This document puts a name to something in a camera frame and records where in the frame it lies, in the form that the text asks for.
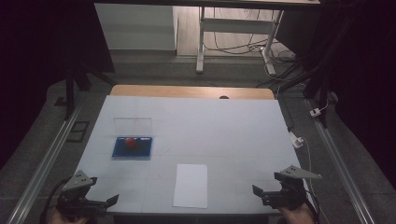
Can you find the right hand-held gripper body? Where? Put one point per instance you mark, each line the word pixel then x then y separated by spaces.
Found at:
pixel 288 191

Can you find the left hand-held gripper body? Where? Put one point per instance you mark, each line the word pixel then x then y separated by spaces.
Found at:
pixel 76 194

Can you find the blue ink pad box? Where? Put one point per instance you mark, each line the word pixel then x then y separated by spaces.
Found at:
pixel 132 149

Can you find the red stamp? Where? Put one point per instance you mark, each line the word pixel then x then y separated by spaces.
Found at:
pixel 130 142

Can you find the person's right hand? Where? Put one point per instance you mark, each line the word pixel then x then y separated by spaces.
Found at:
pixel 297 216

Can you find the person's left hand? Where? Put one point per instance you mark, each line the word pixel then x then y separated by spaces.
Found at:
pixel 62 217

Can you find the white power adapter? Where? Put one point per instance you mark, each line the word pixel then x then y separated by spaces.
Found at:
pixel 296 140

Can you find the white paper sheet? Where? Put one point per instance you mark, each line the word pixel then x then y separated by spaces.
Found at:
pixel 190 186

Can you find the white table cover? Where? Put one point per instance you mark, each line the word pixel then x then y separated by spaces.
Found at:
pixel 218 130

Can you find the small white plug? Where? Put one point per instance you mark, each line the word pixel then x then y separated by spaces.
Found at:
pixel 315 112

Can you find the small black floor plate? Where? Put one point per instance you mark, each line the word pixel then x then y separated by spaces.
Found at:
pixel 60 101

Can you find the black metal stand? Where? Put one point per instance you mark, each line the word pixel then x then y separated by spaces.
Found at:
pixel 70 90
pixel 322 93

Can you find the wooden table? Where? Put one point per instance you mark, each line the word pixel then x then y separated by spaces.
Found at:
pixel 186 91

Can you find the black curtain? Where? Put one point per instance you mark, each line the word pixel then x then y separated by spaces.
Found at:
pixel 367 77
pixel 31 62

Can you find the aluminium rail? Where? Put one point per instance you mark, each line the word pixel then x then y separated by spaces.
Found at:
pixel 43 165
pixel 339 161

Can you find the white desk frame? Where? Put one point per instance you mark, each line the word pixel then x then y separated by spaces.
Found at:
pixel 236 26

